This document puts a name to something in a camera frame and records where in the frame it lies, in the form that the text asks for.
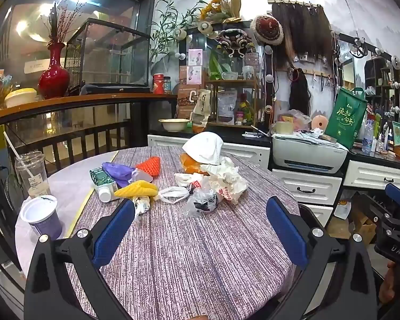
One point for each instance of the white printer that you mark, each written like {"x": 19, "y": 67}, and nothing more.
{"x": 306, "y": 155}

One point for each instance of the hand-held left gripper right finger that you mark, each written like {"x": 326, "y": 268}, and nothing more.
{"x": 286, "y": 233}

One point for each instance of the green framed picture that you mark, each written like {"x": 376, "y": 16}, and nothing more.
{"x": 397, "y": 133}

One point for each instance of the black wig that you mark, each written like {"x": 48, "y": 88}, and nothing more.
{"x": 300, "y": 93}

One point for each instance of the small white printed bag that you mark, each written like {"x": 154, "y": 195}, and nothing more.
{"x": 186, "y": 178}

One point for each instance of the hanging hair extensions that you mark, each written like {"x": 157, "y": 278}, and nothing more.
{"x": 300, "y": 30}

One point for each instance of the white paper trash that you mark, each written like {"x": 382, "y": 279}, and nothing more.
{"x": 232, "y": 190}

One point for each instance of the wooden shelf rack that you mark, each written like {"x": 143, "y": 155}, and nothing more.
{"x": 233, "y": 80}

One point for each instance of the purple plastic bag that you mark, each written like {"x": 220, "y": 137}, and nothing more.
{"x": 118, "y": 173}

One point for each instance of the red vase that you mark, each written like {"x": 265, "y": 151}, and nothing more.
{"x": 53, "y": 80}

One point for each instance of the ornate costume headdress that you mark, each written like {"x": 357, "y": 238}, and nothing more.
{"x": 233, "y": 41}

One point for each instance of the purple paper cup white lid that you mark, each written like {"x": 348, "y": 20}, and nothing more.
{"x": 43, "y": 220}

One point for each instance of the orange foam fruit net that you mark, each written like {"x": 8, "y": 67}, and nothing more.
{"x": 150, "y": 166}

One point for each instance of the yellow lidded bowl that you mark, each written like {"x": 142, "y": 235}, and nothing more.
{"x": 20, "y": 98}

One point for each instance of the white tissue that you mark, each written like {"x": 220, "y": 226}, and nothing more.
{"x": 225, "y": 171}

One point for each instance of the long white drawer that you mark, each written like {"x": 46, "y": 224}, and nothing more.
{"x": 246, "y": 150}

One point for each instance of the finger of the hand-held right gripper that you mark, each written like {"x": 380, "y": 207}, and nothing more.
{"x": 398, "y": 195}
{"x": 373, "y": 206}

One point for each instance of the pink plastic bag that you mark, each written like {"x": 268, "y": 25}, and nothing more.
{"x": 300, "y": 118}

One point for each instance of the green bamboo plant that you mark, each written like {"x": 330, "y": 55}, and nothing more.
{"x": 166, "y": 30}

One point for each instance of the dried flower stems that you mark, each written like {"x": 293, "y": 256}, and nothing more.
{"x": 58, "y": 23}

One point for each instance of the purple striped tablecloth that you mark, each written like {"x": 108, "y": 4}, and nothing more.
{"x": 193, "y": 256}

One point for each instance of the clear water bottle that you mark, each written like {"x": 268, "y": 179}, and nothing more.
{"x": 368, "y": 138}

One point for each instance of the cardboard box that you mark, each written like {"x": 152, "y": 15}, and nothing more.
{"x": 365, "y": 231}

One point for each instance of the small glass jar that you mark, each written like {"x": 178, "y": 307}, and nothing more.
{"x": 167, "y": 86}

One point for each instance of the vanity mirror with bulbs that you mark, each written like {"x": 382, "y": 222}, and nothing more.
{"x": 238, "y": 61}
{"x": 376, "y": 73}

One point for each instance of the sunflower bouquet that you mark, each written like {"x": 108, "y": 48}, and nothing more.
{"x": 215, "y": 6}

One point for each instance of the white bag yellow print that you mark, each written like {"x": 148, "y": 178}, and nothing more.
{"x": 341, "y": 208}

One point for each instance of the clear plastic bag black print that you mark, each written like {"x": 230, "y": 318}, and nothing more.
{"x": 203, "y": 203}

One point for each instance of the green tote bag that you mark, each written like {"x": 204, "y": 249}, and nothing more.
{"x": 348, "y": 120}

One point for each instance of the tape roll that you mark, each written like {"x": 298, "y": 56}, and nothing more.
{"x": 283, "y": 128}

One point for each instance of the person's right hand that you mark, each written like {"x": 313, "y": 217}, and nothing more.
{"x": 390, "y": 283}

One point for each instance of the red tin can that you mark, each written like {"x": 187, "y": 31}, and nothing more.
{"x": 159, "y": 85}

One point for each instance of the wide white drawer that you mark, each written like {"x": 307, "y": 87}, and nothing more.
{"x": 373, "y": 175}

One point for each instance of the foil wrapper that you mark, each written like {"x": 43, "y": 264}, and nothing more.
{"x": 141, "y": 205}

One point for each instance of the white bowl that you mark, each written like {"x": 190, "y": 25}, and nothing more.
{"x": 173, "y": 126}

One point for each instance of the clear plastic cup with straw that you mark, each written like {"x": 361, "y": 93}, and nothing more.
{"x": 33, "y": 180}

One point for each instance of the twisted white plastic bag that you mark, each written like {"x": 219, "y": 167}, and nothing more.
{"x": 173, "y": 193}

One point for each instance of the yellow foam fruit net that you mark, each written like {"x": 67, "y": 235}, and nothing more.
{"x": 136, "y": 188}

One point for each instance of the green drink carton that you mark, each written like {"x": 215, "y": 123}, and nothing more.
{"x": 100, "y": 176}

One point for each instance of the glass display cage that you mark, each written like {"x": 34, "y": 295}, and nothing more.
{"x": 110, "y": 56}

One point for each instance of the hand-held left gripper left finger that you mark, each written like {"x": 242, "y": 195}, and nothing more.
{"x": 115, "y": 233}

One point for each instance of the red round fur-trimmed hat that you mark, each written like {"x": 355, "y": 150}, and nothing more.
{"x": 266, "y": 28}

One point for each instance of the wooden railing ledge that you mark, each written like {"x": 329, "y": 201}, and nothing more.
{"x": 86, "y": 100}

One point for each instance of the beige printed canvas bag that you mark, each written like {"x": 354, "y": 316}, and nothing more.
{"x": 200, "y": 106}

